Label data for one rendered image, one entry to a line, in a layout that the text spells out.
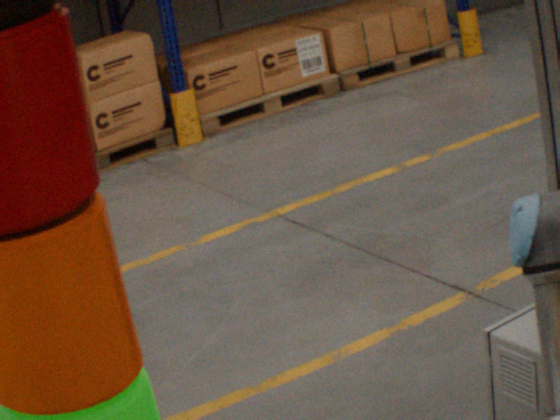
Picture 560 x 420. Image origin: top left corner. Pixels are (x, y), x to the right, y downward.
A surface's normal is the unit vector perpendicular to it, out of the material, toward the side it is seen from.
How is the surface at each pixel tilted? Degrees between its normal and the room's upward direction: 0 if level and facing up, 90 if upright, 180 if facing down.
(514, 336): 0
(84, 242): 90
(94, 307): 90
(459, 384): 0
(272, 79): 90
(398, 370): 0
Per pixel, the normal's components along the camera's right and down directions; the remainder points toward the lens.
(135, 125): 0.54, 0.23
